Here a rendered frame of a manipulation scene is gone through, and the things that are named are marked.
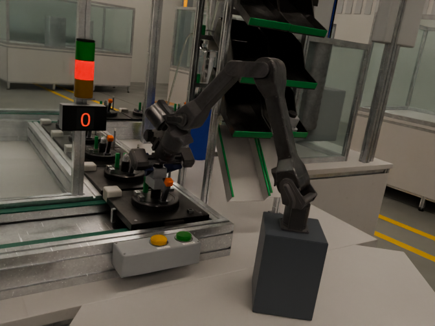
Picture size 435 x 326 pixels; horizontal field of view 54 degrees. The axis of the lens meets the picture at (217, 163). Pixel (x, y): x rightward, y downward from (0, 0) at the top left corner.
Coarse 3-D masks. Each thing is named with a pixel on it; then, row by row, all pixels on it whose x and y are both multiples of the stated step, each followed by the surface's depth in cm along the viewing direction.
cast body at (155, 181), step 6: (156, 168) 121; (162, 168) 122; (150, 174) 122; (156, 174) 121; (162, 174) 123; (150, 180) 123; (156, 180) 121; (162, 180) 122; (150, 186) 123; (156, 186) 121; (162, 186) 122
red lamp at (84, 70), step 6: (78, 60) 113; (78, 66) 113; (84, 66) 113; (90, 66) 114; (78, 72) 113; (84, 72) 113; (90, 72) 114; (78, 78) 114; (84, 78) 114; (90, 78) 115
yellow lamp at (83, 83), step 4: (76, 80) 114; (80, 80) 114; (84, 80) 114; (88, 80) 115; (92, 80) 116; (76, 84) 114; (80, 84) 114; (84, 84) 114; (88, 84) 115; (92, 84) 116; (76, 88) 115; (80, 88) 114; (84, 88) 114; (88, 88) 115; (92, 88) 116; (76, 92) 115; (80, 92) 115; (84, 92) 115; (88, 92) 115; (92, 92) 117; (76, 96) 115; (80, 96) 115; (84, 96) 115; (88, 96) 116; (92, 96) 117
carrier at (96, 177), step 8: (128, 160) 145; (88, 168) 147; (96, 168) 151; (104, 168) 152; (112, 168) 141; (120, 168) 145; (128, 168) 145; (88, 176) 142; (96, 176) 143; (104, 176) 143; (112, 176) 140; (120, 176) 140; (128, 176) 141; (136, 176) 142; (96, 184) 135; (104, 184) 136; (112, 184) 137; (120, 184) 138; (128, 184) 139; (136, 184) 140
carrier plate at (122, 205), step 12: (132, 192) 132; (108, 204) 125; (120, 204) 122; (180, 204) 128; (192, 204) 129; (120, 216) 117; (132, 216) 115; (144, 216) 116; (156, 216) 117; (168, 216) 118; (180, 216) 119; (192, 216) 120; (204, 216) 122; (132, 228) 111; (144, 228) 113
